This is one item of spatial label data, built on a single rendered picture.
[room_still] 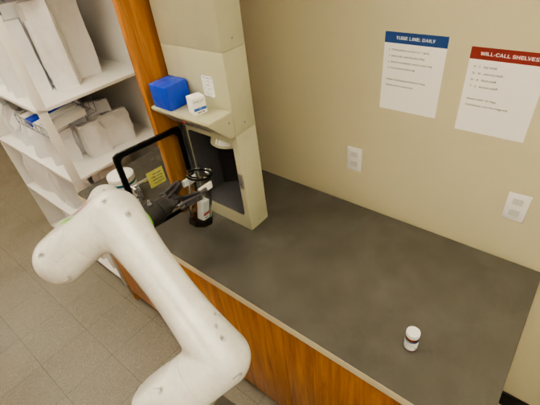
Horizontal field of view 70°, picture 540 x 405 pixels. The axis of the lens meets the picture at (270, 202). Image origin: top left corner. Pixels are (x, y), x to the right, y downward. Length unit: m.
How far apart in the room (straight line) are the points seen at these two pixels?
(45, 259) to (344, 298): 0.95
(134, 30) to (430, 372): 1.49
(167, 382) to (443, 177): 1.19
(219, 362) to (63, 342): 2.12
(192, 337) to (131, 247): 0.24
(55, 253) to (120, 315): 1.92
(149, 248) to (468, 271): 1.16
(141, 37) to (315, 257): 1.06
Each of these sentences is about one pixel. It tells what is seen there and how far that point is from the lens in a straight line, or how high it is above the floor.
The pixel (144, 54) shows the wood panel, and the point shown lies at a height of 1.68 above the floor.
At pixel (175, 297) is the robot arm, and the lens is 0.88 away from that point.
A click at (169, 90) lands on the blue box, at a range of 1.47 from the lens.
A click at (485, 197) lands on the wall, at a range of 1.60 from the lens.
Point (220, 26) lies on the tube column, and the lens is 1.32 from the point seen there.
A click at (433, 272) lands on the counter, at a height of 0.94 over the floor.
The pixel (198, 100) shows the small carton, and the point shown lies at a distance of 1.41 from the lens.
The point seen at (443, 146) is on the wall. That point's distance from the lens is 1.54.
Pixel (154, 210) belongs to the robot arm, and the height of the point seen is 1.25.
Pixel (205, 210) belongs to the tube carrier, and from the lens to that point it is 1.59.
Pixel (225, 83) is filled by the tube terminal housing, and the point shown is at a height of 1.61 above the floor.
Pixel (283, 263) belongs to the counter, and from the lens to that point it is 1.56.
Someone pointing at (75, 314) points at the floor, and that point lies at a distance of 3.04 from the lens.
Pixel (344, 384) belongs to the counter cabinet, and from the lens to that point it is 1.52.
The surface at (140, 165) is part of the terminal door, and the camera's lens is 1.63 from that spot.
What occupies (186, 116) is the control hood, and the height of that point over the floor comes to 1.51.
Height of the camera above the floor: 2.09
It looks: 38 degrees down
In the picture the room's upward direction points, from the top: 7 degrees counter-clockwise
